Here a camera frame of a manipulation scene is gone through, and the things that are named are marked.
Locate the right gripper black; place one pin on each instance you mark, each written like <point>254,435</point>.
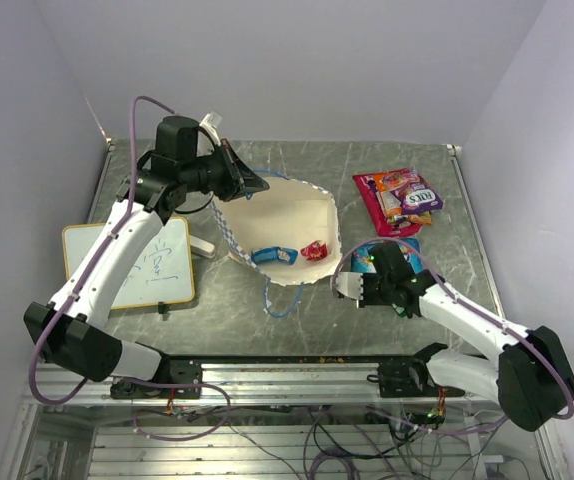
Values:
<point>367,300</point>

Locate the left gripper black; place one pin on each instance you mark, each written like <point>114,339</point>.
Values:
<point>239,180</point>

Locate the blue gummy snack bag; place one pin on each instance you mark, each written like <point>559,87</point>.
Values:
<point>361,259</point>

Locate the blue checkered paper bag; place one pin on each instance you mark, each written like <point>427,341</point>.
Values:
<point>292,213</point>

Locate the small blue candy wrapper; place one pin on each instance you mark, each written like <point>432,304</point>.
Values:
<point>275,254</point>

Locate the orange snack packet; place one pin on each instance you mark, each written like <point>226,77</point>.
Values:
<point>391,206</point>

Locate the small red candy wrapper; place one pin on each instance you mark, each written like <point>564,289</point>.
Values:
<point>315,251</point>

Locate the colourful candy packet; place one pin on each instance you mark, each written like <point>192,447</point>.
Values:
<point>412,191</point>

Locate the red chips packet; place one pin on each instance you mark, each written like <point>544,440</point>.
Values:
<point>383,228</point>

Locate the green snack packet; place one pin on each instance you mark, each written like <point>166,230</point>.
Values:
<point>401,312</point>

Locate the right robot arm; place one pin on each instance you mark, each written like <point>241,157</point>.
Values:
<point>526,372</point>

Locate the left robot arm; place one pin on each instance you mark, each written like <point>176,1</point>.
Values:
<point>188,156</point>

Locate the white marker eraser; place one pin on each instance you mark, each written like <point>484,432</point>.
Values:
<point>202,247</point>

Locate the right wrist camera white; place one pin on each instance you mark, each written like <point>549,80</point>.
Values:
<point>349,285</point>

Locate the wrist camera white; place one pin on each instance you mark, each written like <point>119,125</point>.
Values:
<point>208,137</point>
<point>349,285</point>

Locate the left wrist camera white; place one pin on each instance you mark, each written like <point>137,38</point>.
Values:
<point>208,137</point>

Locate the small whiteboard yellow frame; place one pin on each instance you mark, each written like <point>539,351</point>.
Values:
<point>163,272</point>

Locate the aluminium rail frame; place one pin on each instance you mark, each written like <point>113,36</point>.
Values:
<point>289,421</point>

